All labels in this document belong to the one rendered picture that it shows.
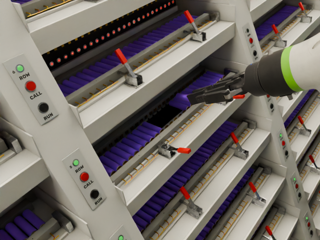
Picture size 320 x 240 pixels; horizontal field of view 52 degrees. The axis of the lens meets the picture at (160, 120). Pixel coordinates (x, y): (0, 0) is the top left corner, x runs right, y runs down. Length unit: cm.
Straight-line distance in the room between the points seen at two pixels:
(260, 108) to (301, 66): 52
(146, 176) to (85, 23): 37
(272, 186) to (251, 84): 60
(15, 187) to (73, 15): 33
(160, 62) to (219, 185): 40
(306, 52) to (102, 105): 41
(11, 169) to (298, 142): 112
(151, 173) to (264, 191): 56
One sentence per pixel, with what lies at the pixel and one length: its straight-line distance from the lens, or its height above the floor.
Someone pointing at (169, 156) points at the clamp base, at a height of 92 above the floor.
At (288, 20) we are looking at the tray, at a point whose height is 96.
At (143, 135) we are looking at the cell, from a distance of 86.
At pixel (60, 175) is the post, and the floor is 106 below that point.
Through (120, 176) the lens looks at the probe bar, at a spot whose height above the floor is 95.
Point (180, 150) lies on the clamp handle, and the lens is 77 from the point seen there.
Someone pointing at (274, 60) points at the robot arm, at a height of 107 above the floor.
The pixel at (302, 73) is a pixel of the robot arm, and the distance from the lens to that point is 65.
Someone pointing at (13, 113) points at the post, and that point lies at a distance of 60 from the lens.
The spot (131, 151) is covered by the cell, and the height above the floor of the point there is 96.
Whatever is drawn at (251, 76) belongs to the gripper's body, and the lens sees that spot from 72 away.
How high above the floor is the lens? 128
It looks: 20 degrees down
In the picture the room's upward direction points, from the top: 25 degrees counter-clockwise
